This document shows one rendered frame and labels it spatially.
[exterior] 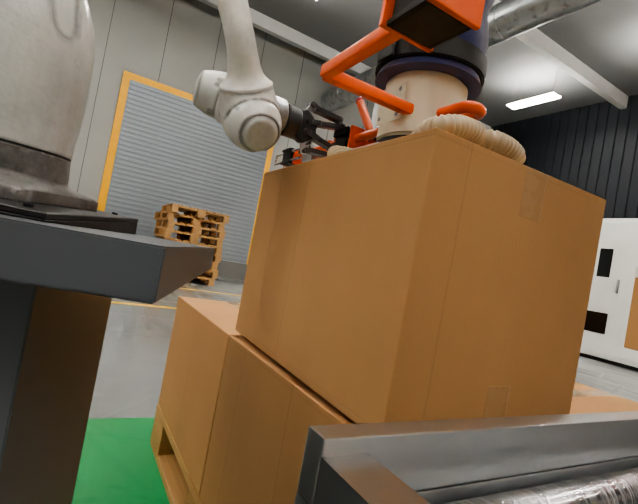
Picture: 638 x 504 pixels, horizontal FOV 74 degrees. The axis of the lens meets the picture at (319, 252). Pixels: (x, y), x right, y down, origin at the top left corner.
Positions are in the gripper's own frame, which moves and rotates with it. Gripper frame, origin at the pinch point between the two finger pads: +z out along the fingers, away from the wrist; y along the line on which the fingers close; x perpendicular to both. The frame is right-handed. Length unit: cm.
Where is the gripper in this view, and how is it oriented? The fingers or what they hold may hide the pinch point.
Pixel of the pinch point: (350, 144)
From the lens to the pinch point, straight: 115.7
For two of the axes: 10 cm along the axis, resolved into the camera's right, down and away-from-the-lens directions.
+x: 5.0, 0.7, -8.7
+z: 8.5, 1.7, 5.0
